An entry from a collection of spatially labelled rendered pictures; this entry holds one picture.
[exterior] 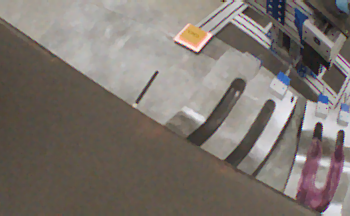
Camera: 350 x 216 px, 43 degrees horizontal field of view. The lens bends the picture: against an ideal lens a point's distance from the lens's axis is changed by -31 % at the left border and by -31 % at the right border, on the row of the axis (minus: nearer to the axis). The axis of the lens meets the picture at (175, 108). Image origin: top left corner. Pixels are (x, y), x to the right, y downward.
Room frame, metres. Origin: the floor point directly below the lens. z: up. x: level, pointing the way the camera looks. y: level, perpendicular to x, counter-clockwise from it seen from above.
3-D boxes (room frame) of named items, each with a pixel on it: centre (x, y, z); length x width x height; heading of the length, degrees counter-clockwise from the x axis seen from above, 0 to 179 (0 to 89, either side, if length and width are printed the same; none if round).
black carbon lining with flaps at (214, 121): (0.63, -0.11, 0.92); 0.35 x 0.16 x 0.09; 141
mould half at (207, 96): (0.62, -0.10, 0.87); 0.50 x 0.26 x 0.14; 141
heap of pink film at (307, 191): (0.47, -0.42, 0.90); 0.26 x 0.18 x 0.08; 158
